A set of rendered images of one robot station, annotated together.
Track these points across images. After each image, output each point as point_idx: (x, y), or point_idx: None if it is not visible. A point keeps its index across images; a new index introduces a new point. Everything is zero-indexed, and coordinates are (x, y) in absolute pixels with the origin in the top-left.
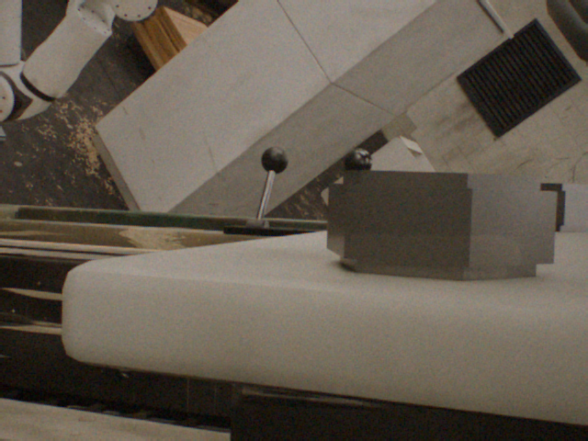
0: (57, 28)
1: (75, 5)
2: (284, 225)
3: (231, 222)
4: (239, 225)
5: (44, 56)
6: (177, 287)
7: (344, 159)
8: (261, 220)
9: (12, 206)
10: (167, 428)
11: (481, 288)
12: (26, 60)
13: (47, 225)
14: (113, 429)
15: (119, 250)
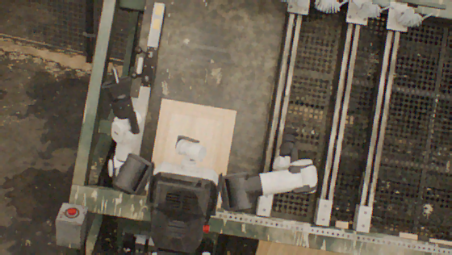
0: (129, 146)
1: (128, 140)
2: (102, 81)
3: (98, 99)
4: (142, 85)
5: (131, 150)
6: (366, 22)
7: (140, 53)
8: (148, 77)
9: (82, 188)
10: (348, 30)
11: (366, 18)
12: (113, 166)
13: (140, 144)
14: (349, 31)
15: (284, 59)
